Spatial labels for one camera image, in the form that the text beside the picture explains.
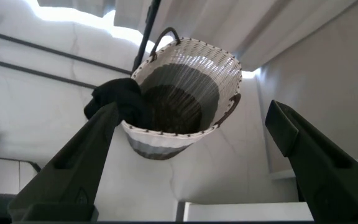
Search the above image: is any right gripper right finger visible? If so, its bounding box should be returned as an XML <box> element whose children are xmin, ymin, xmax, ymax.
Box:
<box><xmin>265</xmin><ymin>100</ymin><xmax>358</xmax><ymax>222</ymax></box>

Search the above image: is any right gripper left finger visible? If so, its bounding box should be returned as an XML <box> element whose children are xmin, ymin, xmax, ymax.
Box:
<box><xmin>7</xmin><ymin>101</ymin><xmax>120</xmax><ymax>222</ymax></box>

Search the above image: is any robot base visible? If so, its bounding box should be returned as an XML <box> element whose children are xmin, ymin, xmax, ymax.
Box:
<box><xmin>0</xmin><ymin>155</ymin><xmax>315</xmax><ymax>222</ymax></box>

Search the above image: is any black clothes rack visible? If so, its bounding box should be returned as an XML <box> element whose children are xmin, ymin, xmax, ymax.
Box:
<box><xmin>0</xmin><ymin>0</ymin><xmax>163</xmax><ymax>142</ymax></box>

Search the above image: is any white laundry basket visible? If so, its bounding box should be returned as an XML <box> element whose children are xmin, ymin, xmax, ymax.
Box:
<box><xmin>121</xmin><ymin>27</ymin><xmax>242</xmax><ymax>161</ymax></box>

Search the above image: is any black garment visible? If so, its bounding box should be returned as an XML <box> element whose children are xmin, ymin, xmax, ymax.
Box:
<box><xmin>84</xmin><ymin>77</ymin><xmax>155</xmax><ymax>130</ymax></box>

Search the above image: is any white curtain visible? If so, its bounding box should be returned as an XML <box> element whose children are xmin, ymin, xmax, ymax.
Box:
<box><xmin>37</xmin><ymin>0</ymin><xmax>358</xmax><ymax>73</ymax></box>

